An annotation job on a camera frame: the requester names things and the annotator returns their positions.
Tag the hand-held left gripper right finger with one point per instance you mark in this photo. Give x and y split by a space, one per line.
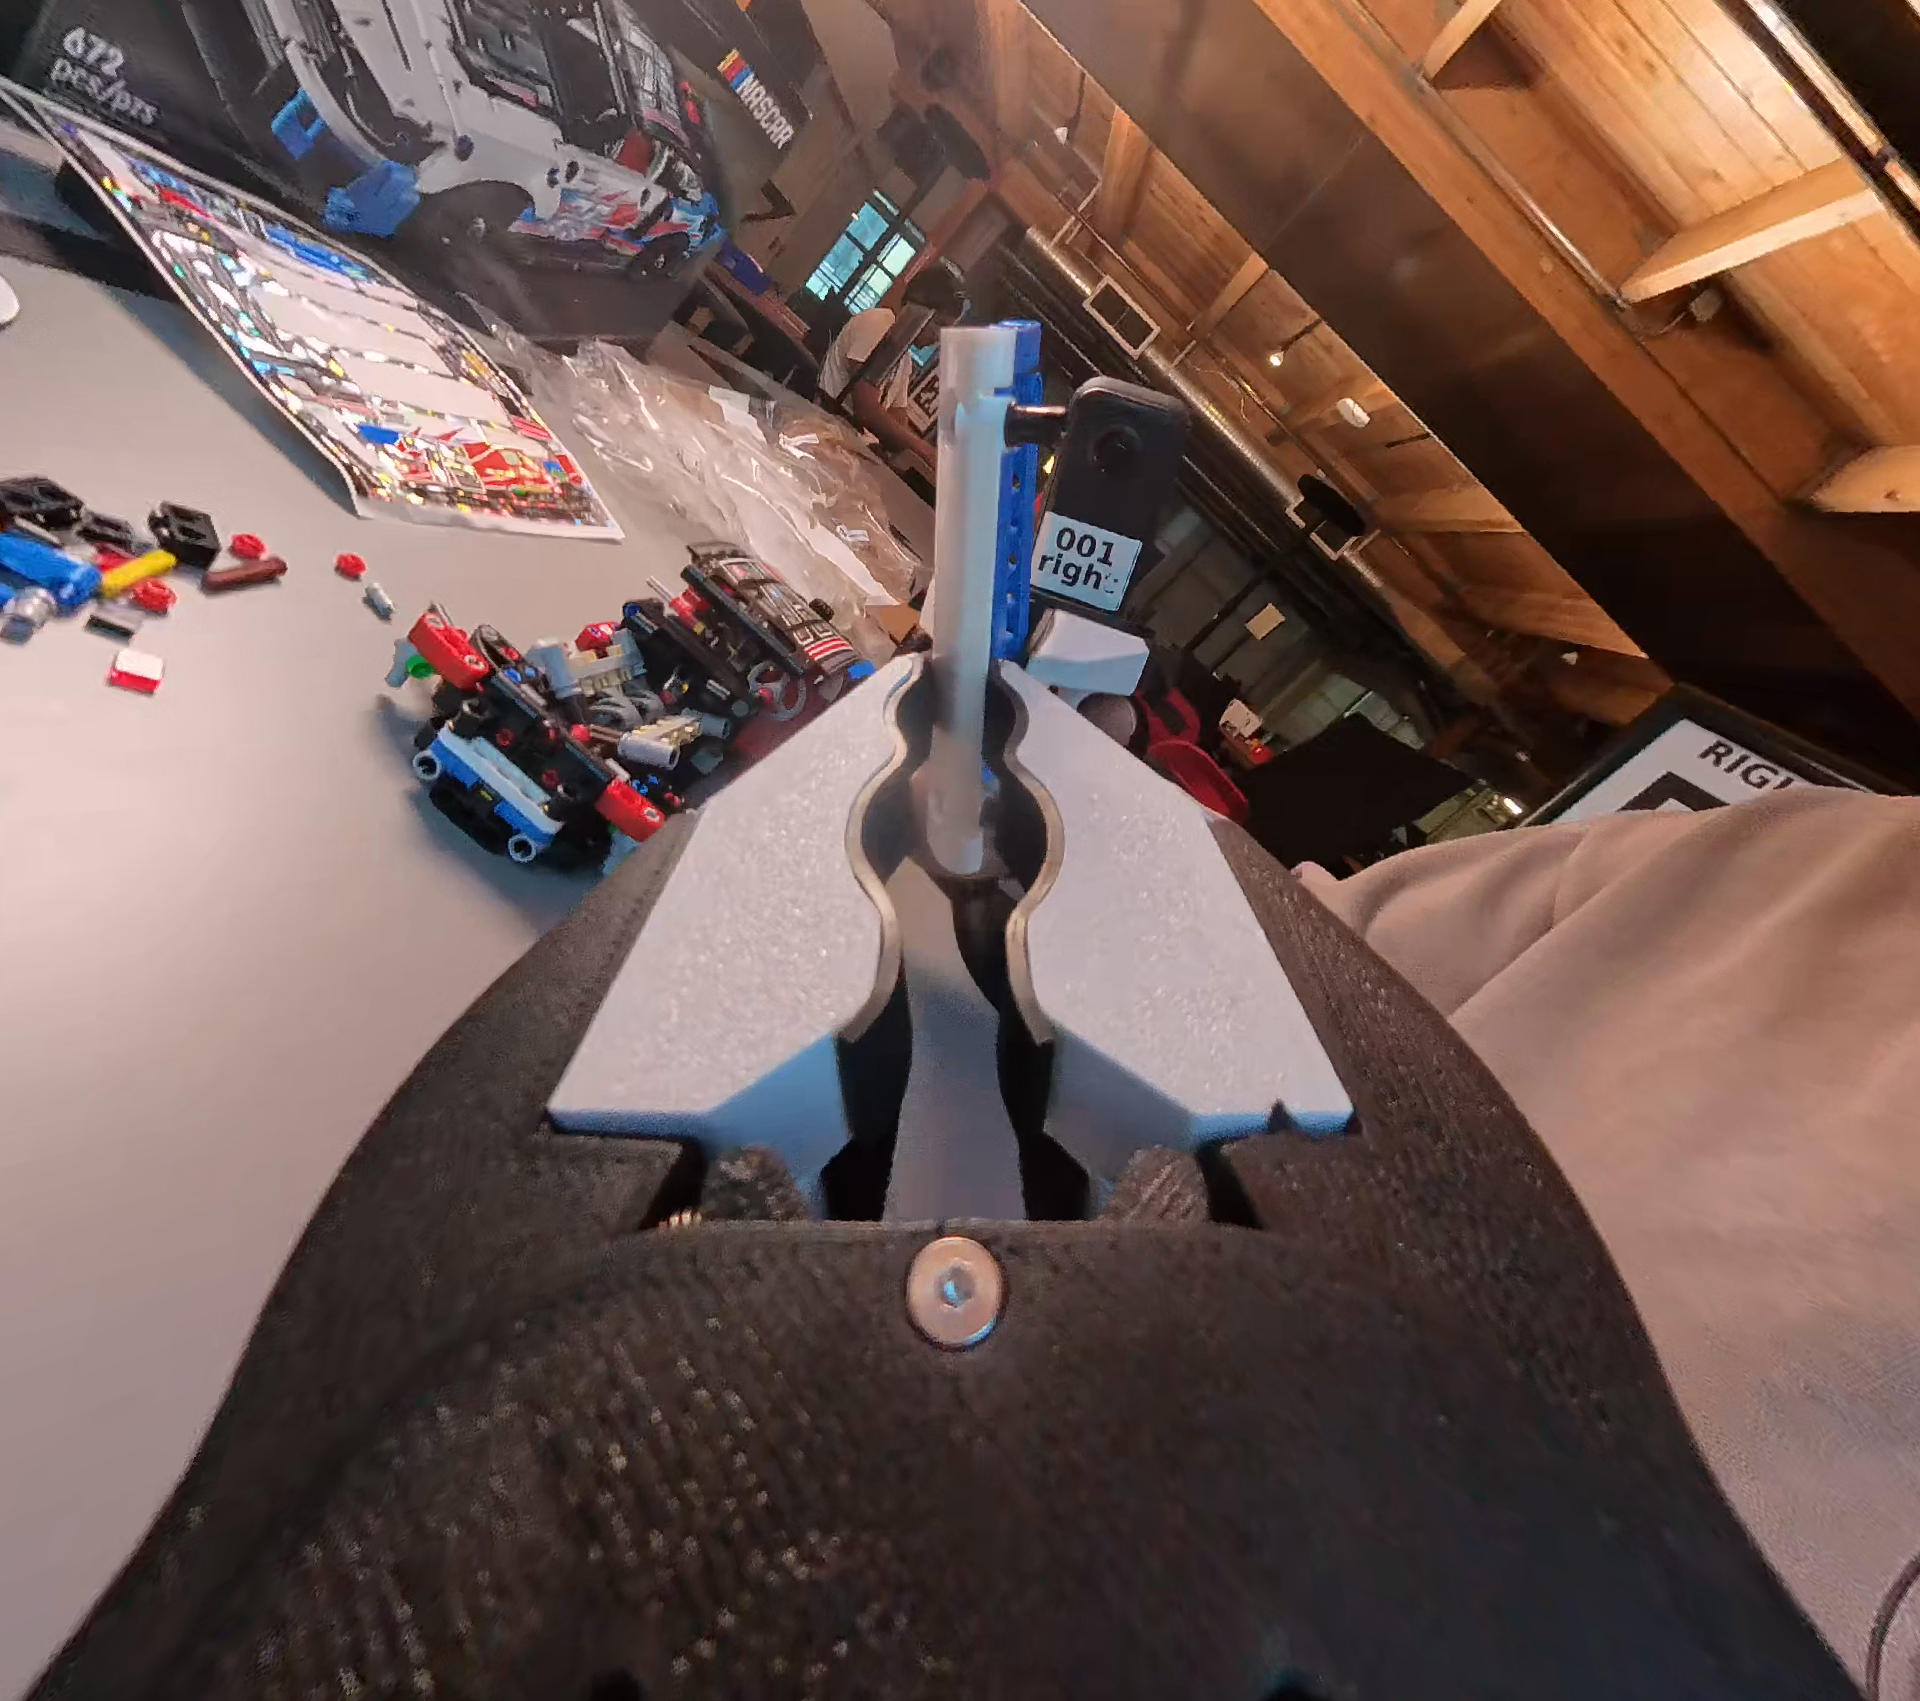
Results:
1184 981

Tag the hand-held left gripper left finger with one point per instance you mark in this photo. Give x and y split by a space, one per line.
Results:
721 981

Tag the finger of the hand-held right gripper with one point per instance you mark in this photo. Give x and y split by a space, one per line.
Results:
1088 651

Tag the black lego pin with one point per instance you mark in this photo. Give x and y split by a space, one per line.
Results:
1034 426

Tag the blue lego panel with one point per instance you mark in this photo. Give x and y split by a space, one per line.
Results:
1022 501

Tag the white lego panel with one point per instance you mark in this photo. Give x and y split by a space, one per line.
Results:
961 621

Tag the partly built lego truck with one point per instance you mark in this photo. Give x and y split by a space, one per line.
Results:
600 711

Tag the pile of mixed lego pieces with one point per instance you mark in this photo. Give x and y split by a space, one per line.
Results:
91 546

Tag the black lego set box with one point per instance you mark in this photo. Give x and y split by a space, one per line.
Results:
451 6

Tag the red plastic chair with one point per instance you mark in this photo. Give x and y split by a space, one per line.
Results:
1201 756

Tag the window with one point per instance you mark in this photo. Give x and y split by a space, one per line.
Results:
863 254

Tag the clear plastic bag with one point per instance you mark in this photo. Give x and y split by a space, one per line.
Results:
721 456

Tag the person's beige hoodie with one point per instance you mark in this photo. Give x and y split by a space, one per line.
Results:
1651 1130

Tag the black framed white sign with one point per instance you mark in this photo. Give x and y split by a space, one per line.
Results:
1695 770

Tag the holographic sticker sheet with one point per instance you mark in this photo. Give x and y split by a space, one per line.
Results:
330 350

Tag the silver ventilation duct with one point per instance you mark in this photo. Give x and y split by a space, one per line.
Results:
1244 426

